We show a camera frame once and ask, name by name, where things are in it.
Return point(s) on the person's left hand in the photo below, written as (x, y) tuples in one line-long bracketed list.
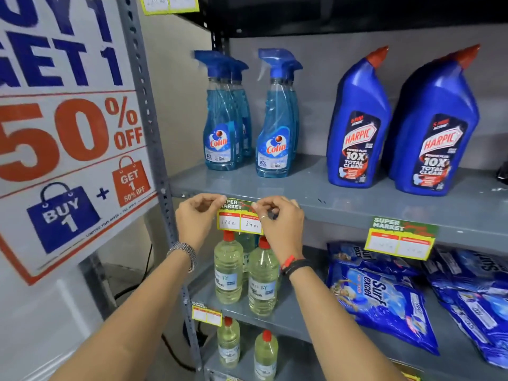
[(195, 222)]

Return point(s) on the person's right hand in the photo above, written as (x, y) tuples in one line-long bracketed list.
[(283, 234)]

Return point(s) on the person's left thumb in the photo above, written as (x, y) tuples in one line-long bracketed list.
[(214, 212)]

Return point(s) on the person's right thumb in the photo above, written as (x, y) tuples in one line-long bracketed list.
[(268, 215)]

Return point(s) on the yellow green price label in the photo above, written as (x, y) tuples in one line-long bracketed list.
[(399, 238), (238, 222)]

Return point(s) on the person's left forearm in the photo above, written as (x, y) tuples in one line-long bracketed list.
[(131, 325)]

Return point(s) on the person's right forearm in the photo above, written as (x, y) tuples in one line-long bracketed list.
[(337, 329)]

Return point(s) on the clear red-capped liquid bottle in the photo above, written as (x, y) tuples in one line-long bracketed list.
[(265, 359), (262, 279), (247, 244), (228, 269), (228, 345)]

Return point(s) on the red thread wristband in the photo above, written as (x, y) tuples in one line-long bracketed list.
[(287, 262)]

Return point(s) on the grey metal shelf rack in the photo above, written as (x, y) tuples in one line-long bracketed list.
[(317, 188)]

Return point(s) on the black wristband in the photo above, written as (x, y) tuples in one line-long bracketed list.
[(297, 265)]

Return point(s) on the blue glass cleaner spray bottle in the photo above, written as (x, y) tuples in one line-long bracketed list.
[(274, 130), (295, 107), (246, 111), (238, 115), (217, 126)]

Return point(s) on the small yellow price label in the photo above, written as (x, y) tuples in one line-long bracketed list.
[(206, 314)]

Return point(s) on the blue detergent powder packet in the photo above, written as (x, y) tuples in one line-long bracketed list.
[(480, 321), (369, 257), (381, 301), (472, 269)]

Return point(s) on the black plug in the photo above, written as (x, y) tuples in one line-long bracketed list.
[(194, 333)]

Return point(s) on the blue toilet cleaner bottle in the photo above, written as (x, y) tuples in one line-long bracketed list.
[(359, 126), (434, 138), (387, 154)]

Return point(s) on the white promotional offer sign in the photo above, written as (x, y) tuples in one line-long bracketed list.
[(59, 126)]

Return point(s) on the yellow handwritten price label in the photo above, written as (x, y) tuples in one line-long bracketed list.
[(168, 3)]

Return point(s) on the black object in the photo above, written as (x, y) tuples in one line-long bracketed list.
[(503, 173)]

